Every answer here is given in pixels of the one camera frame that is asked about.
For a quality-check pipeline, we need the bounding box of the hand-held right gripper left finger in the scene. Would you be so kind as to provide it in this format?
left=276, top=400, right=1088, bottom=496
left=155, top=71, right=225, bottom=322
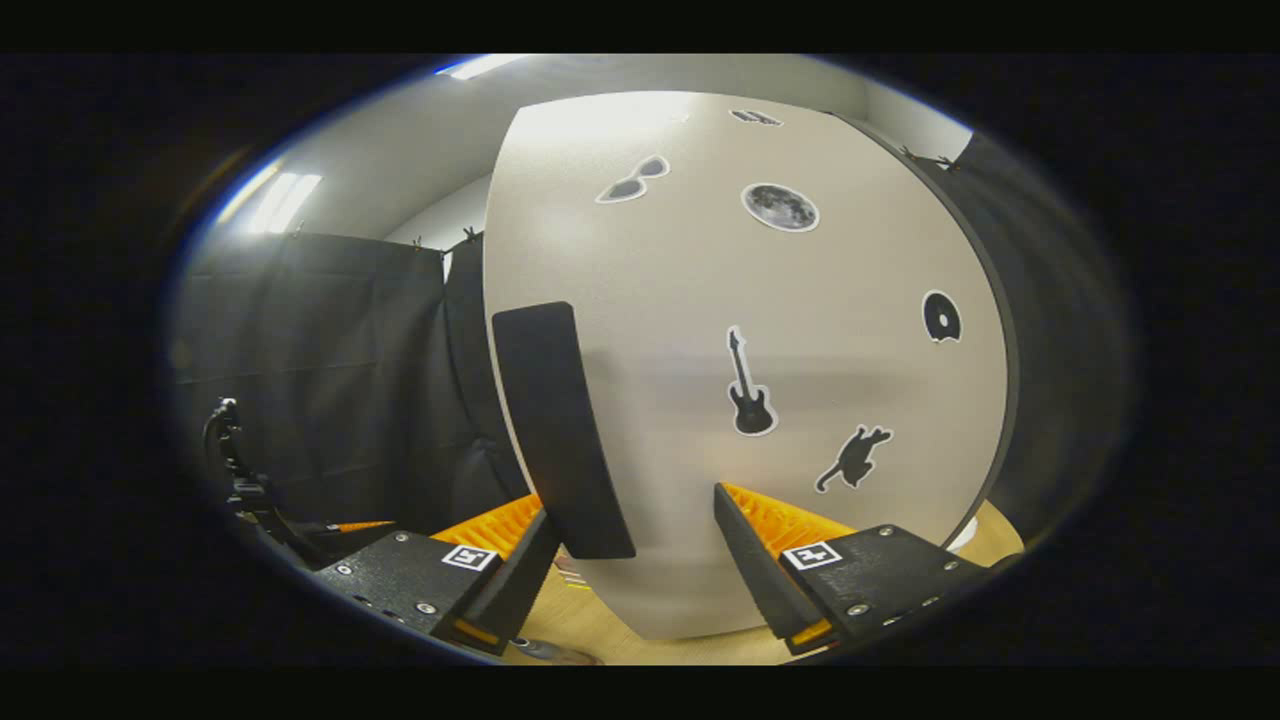
left=312, top=492, right=561, bottom=658

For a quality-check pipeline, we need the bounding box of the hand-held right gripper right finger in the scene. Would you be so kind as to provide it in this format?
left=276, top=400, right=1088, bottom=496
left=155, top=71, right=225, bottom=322
left=713, top=482, right=991, bottom=656

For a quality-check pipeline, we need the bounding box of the silver grey bottle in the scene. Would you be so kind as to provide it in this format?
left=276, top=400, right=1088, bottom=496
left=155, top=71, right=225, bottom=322
left=515, top=640, right=603, bottom=666

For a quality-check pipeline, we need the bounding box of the white cabinet door black handle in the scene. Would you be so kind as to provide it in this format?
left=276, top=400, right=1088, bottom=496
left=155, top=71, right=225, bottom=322
left=483, top=90, right=1011, bottom=641

